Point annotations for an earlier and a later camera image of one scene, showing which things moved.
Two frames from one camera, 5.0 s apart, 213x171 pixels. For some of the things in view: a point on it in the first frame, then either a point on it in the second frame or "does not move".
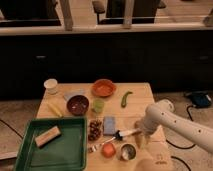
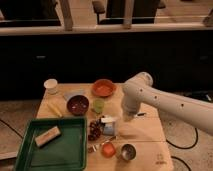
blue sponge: x=109 y=125 does not move
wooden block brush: x=47 y=137 does not move
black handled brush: x=118 y=136 to x=126 y=115
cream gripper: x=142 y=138 to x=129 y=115
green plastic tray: x=67 y=152 does not move
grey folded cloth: x=71 y=93 does not move
